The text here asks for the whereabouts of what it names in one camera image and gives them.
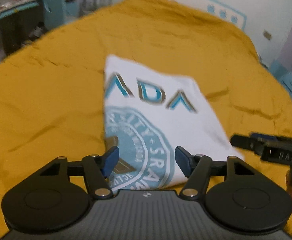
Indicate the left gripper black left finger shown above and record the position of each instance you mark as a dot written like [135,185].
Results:
[59,194]

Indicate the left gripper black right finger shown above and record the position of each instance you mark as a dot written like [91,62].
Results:
[234,194]

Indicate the white Nevada sweatshirt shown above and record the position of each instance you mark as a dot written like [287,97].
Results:
[150,114]

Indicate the mustard yellow bed cover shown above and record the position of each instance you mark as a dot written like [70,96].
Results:
[51,92]

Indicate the desk with shelves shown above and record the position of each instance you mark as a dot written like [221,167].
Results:
[21,22]

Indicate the blue desk chair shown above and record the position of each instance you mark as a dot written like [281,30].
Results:
[54,13]

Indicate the beige wall switch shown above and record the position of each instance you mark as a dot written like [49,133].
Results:
[267,35]

